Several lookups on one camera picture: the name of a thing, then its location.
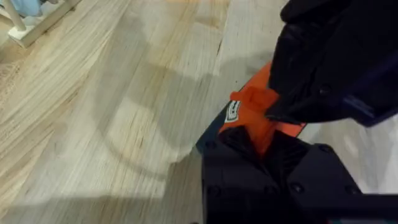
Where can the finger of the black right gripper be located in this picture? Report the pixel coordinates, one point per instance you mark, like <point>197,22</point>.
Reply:
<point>373,102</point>
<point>306,90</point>

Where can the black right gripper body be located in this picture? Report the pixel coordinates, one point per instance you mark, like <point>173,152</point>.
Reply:
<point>342,18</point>

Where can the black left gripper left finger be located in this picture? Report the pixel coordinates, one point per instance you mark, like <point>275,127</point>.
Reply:
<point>231,180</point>

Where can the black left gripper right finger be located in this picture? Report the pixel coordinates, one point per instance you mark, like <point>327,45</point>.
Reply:
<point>314,169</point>

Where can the orange soft zip bag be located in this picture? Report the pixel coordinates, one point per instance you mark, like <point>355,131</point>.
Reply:
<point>253,104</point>

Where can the pale wooden peg rack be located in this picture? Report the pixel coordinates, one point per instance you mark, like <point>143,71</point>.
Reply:
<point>34,28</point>

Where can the light blue cup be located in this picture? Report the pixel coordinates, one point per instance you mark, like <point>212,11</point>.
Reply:
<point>27,7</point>

